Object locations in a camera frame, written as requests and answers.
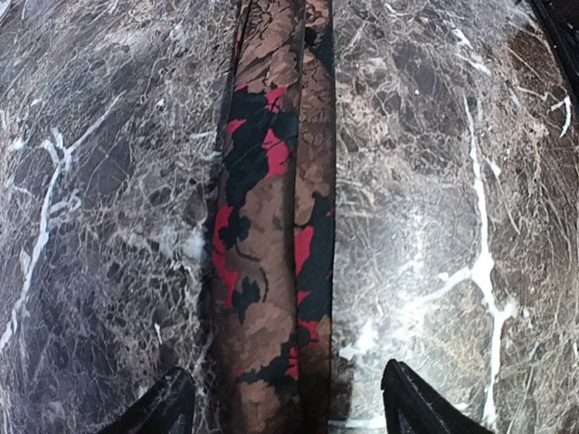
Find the brown red patterned tie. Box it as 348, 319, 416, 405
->
210, 1, 337, 433

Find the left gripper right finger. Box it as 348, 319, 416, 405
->
381, 359, 492, 434

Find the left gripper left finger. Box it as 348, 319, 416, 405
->
99, 366, 196, 434

